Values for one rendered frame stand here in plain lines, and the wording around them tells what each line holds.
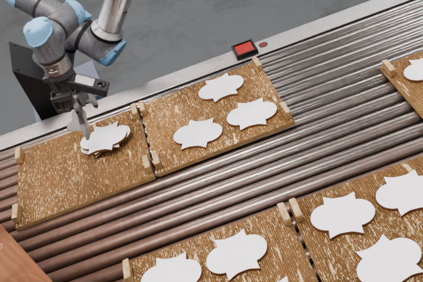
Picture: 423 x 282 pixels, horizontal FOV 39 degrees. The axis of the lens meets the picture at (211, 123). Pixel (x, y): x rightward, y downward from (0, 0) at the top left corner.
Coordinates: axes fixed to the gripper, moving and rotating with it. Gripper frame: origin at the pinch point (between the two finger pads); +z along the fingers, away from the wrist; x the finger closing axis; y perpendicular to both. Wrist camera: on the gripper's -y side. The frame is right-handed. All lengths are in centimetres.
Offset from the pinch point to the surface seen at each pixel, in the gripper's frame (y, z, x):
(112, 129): -2.7, 5.9, -3.2
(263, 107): -48.8, 8.3, -1.8
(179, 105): -22.3, 9.2, -12.7
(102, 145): -0.6, 5.9, 3.6
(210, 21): -1, 103, -230
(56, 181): 13.9, 9.2, 11.6
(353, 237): -66, 9, 49
